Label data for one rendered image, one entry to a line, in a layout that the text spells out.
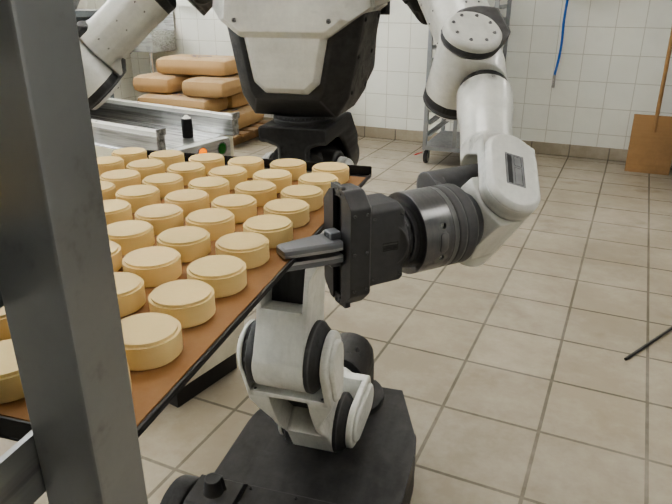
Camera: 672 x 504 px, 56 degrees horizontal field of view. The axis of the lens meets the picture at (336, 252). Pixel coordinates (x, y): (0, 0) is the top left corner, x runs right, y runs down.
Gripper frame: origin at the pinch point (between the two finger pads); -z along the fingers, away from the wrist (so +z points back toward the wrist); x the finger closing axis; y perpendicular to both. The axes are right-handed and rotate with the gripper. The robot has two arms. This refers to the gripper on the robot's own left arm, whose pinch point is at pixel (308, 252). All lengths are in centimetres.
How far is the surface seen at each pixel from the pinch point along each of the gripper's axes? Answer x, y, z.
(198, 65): -32, -497, 141
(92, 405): 8.2, 28.2, -23.4
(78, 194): 16.6, 27.4, -22.5
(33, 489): 4.0, 26.6, -26.1
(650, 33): -3, -264, 411
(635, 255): -100, -134, 251
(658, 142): -76, -233, 399
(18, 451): 6.2, 26.8, -26.3
